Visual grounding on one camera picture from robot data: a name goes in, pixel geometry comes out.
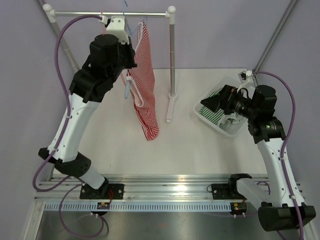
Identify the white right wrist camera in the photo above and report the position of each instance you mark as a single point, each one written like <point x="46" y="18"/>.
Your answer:
<point x="246" y="76"/>

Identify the white plastic basket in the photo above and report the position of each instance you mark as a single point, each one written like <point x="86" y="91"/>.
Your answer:
<point x="242" y="104"/>

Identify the blue wire hanger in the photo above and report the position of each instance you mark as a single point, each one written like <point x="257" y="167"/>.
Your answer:
<point x="128" y="49"/>

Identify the red white striped tank top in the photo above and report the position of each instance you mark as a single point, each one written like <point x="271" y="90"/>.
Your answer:
<point x="142" y="84"/>

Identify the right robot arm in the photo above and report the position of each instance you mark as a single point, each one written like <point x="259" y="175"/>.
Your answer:
<point x="284" y="208"/>

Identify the aluminium frame post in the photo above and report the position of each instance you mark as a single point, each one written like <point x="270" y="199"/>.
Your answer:
<point x="276" y="33"/>

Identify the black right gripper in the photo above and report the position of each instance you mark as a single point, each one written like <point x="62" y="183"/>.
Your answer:
<point x="223" y="101"/>

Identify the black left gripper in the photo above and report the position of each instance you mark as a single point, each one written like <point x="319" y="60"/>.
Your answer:
<point x="128" y="48"/>

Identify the white slotted cable duct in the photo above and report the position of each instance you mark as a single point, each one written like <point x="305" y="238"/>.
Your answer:
<point x="119" y="206"/>

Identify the aluminium mounting rail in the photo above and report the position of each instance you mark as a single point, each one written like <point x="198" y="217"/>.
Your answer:
<point x="145" y="188"/>

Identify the pink wire hanger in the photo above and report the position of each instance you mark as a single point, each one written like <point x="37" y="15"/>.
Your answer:
<point x="102" y="22"/>

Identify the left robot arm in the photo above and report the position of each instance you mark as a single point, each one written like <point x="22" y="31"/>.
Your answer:
<point x="108" y="57"/>

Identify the white garment rack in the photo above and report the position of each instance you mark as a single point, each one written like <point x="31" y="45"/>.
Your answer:
<point x="170" y="14"/>

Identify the green white striped tank top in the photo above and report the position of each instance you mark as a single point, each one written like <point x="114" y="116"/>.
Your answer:
<point x="219" y="118"/>

